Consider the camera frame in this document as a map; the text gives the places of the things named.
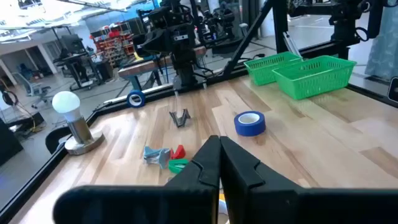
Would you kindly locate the green mini stapler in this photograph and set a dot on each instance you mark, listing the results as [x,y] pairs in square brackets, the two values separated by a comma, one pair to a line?
[173,168]

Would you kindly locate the white bulb table lamp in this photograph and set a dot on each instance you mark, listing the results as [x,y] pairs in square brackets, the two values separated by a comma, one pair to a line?
[79,127]

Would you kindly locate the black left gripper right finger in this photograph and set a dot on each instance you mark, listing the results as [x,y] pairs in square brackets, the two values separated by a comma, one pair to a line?
[264,202]

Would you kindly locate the light teal curtain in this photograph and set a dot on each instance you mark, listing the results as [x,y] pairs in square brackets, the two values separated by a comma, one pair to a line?
[384,46]

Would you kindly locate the black table frame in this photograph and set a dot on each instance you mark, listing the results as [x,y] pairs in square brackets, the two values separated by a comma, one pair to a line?
[32,186]

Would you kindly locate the grey office chair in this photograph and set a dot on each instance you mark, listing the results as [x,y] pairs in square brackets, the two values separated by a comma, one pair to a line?
[31,87]

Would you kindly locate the dark metal staple remover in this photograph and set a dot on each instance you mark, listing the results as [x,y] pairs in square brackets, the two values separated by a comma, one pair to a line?
[179,122]

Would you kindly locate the grey metal staple remover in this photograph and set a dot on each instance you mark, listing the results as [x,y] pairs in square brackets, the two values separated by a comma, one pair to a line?
[155,157]

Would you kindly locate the black standing desk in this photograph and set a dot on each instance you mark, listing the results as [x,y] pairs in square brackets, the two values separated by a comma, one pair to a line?
[74,67]

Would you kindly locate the wooden workbench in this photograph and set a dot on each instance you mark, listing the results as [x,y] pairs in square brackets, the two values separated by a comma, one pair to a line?
[140,67]

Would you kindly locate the red mini stapler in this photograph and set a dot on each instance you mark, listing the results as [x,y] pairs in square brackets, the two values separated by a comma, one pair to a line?
[179,153]

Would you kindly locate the black rig frame struts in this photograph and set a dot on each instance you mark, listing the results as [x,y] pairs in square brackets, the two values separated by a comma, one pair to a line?
[248,34]

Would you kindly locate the black computer monitor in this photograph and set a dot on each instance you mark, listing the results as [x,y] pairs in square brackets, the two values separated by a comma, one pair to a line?
[72,43]

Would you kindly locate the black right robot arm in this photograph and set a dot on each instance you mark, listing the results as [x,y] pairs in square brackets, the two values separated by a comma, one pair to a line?
[183,62]

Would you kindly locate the green plastic basket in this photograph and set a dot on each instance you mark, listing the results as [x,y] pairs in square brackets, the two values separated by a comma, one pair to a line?
[264,70]
[311,81]

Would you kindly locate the black background robot arm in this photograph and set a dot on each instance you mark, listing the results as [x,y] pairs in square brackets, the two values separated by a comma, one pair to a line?
[224,21]

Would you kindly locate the shelf with red bins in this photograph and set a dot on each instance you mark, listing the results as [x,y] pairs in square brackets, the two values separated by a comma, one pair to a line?
[112,43]

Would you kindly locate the black electronics box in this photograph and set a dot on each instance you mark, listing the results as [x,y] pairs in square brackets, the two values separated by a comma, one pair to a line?
[9,143]

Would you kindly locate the black background machine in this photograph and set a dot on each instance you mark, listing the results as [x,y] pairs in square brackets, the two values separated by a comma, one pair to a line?
[342,25]

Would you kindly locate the black table-level camera box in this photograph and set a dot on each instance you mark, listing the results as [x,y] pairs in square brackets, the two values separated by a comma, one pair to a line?
[394,90]

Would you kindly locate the yellow tape roll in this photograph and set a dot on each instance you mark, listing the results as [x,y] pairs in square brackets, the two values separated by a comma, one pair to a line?
[221,197]

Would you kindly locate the blue tape roll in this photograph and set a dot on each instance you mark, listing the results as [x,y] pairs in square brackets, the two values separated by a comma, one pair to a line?
[128,99]
[248,130]

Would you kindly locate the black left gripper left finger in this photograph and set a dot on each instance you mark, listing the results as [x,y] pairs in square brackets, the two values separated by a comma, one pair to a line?
[186,202]

